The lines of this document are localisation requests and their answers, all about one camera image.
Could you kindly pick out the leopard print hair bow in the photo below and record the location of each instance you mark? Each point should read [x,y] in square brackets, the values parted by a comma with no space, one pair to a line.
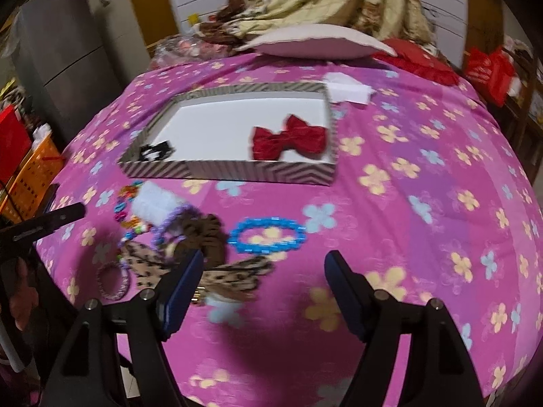
[237,277]

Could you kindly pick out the pink floral bedsheet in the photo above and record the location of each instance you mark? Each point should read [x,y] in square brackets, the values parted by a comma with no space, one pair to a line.
[403,220]

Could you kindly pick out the white fluffy scrunchie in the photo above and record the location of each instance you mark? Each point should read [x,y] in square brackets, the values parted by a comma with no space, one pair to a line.
[155,203]

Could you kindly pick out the brown scrunchie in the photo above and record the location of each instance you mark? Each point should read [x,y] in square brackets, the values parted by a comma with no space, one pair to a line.
[208,233]

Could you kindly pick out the striped cardboard box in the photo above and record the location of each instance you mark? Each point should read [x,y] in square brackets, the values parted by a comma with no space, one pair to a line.
[212,135]

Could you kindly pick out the red hair bow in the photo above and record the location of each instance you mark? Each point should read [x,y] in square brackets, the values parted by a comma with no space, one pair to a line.
[288,138]

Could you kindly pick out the black and white hair accessory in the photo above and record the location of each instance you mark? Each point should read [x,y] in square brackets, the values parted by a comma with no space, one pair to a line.
[155,151]

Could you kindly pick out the grey refrigerator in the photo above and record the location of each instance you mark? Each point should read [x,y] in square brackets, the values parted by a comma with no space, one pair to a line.
[63,59]

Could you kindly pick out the clear plastic bag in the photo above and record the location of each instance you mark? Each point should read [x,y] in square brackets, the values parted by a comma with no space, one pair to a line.
[191,48]

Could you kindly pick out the pink box lid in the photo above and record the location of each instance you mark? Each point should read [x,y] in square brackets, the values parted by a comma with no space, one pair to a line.
[314,42]

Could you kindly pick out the orange bag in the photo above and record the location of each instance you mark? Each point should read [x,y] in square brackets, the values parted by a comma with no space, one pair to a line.
[34,169]

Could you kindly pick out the red cloth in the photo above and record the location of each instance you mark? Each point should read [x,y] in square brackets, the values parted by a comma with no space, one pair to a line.
[415,61]

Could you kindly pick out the red box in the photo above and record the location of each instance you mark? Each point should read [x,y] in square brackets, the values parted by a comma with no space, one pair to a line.
[12,140]

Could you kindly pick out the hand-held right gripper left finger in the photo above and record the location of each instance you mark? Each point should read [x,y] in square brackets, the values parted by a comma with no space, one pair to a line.
[184,294]

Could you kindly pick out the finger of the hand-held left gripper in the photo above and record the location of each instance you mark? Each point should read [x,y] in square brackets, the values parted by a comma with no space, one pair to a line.
[51,221]

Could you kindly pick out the black blue-edged object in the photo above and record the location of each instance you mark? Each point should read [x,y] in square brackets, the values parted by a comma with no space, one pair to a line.
[51,197]

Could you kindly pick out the person's left hand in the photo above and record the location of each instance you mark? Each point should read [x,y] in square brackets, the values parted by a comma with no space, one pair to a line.
[23,305]

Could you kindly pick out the red plastic bag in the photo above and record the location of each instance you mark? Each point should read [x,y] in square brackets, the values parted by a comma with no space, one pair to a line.
[488,72]

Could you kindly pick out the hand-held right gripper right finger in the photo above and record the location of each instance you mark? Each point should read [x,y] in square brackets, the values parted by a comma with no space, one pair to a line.
[344,294]

